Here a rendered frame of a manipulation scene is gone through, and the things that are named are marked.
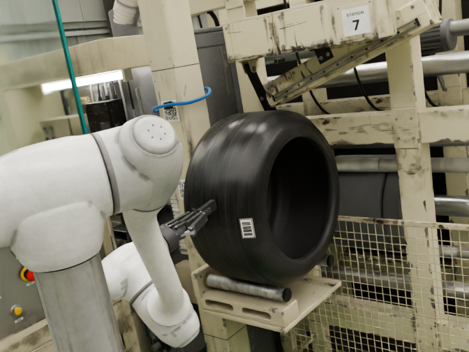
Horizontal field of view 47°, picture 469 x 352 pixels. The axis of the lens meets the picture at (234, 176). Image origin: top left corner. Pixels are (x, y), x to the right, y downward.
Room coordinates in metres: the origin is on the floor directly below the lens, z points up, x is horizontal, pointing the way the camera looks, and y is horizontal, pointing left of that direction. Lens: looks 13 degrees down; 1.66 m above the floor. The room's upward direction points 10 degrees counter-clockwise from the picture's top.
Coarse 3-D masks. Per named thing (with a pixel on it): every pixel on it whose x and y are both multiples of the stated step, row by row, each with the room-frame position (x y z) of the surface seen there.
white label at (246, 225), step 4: (240, 220) 1.48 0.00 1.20; (244, 220) 1.48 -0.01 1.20; (248, 220) 1.47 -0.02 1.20; (252, 220) 1.47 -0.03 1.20; (240, 224) 1.48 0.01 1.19; (244, 224) 1.48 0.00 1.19; (248, 224) 1.47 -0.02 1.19; (252, 224) 1.47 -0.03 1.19; (244, 228) 1.48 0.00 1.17; (248, 228) 1.48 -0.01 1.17; (252, 228) 1.47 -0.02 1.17; (244, 232) 1.48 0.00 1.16; (248, 232) 1.48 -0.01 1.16; (252, 232) 1.47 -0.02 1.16; (244, 236) 1.48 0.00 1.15; (248, 236) 1.48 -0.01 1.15; (252, 236) 1.47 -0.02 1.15
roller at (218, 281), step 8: (208, 280) 1.78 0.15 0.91; (216, 280) 1.75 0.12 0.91; (224, 280) 1.73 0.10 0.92; (232, 280) 1.71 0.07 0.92; (240, 280) 1.70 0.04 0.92; (224, 288) 1.73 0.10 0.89; (232, 288) 1.70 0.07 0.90; (240, 288) 1.68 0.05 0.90; (248, 288) 1.65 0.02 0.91; (256, 288) 1.63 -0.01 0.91; (264, 288) 1.62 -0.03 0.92; (272, 288) 1.60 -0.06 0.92; (280, 288) 1.58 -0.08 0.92; (288, 288) 1.58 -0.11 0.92; (264, 296) 1.61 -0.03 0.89; (272, 296) 1.59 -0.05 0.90; (280, 296) 1.57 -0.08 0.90; (288, 296) 1.57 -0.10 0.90
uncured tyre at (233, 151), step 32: (224, 128) 1.70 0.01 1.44; (256, 128) 1.62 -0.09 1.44; (288, 128) 1.66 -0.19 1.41; (192, 160) 1.67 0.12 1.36; (224, 160) 1.57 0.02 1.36; (256, 160) 1.54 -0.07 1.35; (288, 160) 2.01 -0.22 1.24; (320, 160) 1.92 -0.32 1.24; (192, 192) 1.61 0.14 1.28; (224, 192) 1.52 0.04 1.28; (256, 192) 1.51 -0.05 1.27; (288, 192) 2.02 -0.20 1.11; (320, 192) 1.93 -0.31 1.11; (224, 224) 1.51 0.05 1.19; (256, 224) 1.49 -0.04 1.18; (288, 224) 1.97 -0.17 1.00; (320, 224) 1.88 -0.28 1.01; (224, 256) 1.56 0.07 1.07; (256, 256) 1.50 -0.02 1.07; (288, 256) 1.84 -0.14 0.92; (320, 256) 1.72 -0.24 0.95
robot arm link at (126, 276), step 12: (120, 252) 1.25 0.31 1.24; (132, 252) 1.26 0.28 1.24; (108, 264) 1.22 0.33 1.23; (120, 264) 1.22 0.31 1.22; (132, 264) 1.23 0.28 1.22; (108, 276) 1.19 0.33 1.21; (120, 276) 1.20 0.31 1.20; (132, 276) 1.21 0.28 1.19; (144, 276) 1.22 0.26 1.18; (108, 288) 1.18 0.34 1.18; (120, 288) 1.19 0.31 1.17; (132, 288) 1.20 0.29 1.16; (144, 288) 1.20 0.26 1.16; (132, 300) 1.21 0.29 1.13
